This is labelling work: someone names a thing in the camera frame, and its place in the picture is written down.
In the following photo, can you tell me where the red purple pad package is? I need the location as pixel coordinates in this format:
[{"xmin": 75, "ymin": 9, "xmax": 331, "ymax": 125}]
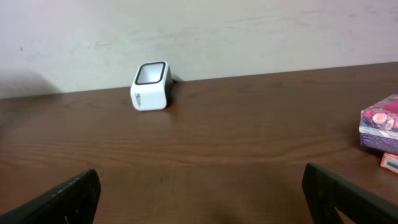
[{"xmin": 359, "ymin": 94, "xmax": 397, "ymax": 155}]

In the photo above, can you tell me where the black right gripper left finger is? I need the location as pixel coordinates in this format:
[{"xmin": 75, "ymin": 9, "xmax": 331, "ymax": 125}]
[{"xmin": 1, "ymin": 169, "xmax": 101, "ymax": 224}]

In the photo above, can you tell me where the orange Kleenex tissue pack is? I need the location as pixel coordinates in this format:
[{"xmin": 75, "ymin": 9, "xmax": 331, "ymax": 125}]
[{"xmin": 380, "ymin": 152, "xmax": 398, "ymax": 174}]

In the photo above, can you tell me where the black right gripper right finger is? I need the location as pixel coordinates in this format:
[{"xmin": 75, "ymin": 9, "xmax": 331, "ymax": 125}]
[{"xmin": 302, "ymin": 163, "xmax": 397, "ymax": 224}]

